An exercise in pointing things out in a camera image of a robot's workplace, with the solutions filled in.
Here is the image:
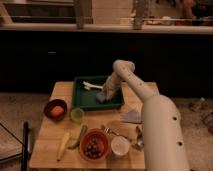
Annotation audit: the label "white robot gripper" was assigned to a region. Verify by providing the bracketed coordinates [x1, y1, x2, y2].
[103, 75, 120, 101]

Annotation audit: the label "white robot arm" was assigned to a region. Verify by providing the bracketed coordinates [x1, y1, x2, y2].
[103, 60, 190, 171]

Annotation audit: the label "green plastic tray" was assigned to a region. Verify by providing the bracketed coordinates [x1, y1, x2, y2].
[72, 76, 124, 111]

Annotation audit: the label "white plastic bone toy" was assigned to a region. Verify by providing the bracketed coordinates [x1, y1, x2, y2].
[83, 81, 103, 90]

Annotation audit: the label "grey folded cloth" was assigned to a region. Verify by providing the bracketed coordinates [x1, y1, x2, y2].
[120, 109, 142, 124]

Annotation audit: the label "green plastic cup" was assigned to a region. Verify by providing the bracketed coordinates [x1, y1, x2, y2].
[70, 108, 84, 124]

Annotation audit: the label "green toy pepper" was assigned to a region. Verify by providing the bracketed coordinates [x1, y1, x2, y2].
[68, 125, 88, 150]

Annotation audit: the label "orange toy fruit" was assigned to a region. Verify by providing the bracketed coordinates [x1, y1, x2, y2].
[51, 106, 64, 117]

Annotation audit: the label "dark red bowl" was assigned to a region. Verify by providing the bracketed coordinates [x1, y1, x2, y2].
[44, 99, 67, 121]

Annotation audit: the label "white round container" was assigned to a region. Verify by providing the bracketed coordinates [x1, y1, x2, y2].
[111, 136, 130, 157]

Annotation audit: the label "orange bowl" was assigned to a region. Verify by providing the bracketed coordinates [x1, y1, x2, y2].
[79, 128, 110, 163]

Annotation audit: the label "metal spoon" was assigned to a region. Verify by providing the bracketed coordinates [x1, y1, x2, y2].
[133, 126, 144, 150]

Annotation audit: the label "dark toy grapes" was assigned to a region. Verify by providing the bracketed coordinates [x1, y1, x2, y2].
[85, 138, 101, 159]

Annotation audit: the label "yellow toy corn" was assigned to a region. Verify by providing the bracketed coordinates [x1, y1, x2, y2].
[57, 132, 70, 161]

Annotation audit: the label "black chair frame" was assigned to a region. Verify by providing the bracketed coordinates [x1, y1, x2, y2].
[0, 122, 30, 171]

